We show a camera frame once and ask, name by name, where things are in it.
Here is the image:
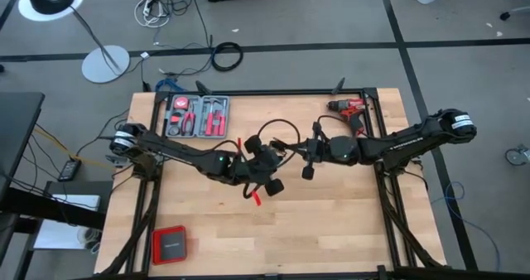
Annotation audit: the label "grey metal base bracket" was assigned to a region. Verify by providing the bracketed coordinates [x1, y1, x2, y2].
[105, 154, 129, 168]

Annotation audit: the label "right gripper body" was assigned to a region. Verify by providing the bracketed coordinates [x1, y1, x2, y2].
[305, 138, 329, 163]

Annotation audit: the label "coiled black floor cable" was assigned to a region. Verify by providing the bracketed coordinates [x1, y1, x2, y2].
[210, 41, 244, 73]

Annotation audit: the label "grey caster wheel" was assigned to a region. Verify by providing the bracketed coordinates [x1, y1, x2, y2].
[504, 145, 530, 167]

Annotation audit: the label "black floor lamp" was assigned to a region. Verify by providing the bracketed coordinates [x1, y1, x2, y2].
[18, 0, 132, 84]

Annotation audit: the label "red-handled pliers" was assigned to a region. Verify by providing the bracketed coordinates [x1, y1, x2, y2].
[181, 111, 197, 137]

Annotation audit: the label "office chair base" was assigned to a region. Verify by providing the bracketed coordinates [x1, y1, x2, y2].
[499, 0, 530, 22]

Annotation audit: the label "black aluminium rig frame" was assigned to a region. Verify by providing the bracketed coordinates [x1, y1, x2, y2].
[94, 87, 448, 280]

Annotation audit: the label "long blue floor cable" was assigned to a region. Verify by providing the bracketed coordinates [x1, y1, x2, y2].
[430, 181, 502, 273]

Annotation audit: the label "white storage box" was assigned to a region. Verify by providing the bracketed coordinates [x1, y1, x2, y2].
[33, 193, 103, 251]

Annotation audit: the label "black desk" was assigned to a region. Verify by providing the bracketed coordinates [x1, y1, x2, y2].
[0, 91, 46, 198]

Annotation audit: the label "red square bin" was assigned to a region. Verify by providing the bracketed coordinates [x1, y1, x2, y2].
[151, 224, 187, 266]

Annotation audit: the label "black power adapter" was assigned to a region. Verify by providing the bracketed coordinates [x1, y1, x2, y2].
[57, 157, 83, 182]

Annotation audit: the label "grey tool kit case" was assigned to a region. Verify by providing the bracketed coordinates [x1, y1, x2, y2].
[165, 94, 231, 139]

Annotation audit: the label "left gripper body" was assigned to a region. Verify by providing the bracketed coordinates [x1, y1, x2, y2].
[238, 147, 283, 186]

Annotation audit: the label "red cordless drill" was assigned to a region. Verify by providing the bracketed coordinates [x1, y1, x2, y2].
[326, 98, 368, 138]

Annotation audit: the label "white power strip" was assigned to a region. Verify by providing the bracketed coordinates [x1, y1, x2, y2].
[134, 0, 171, 28]

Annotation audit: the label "thin black cord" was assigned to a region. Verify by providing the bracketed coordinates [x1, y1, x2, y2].
[255, 118, 302, 170]

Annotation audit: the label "red-handled screwdriver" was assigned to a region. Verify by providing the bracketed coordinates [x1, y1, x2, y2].
[218, 99, 228, 137]

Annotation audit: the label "blue cable bundle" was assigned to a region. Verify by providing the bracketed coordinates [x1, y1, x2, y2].
[155, 77, 187, 93]

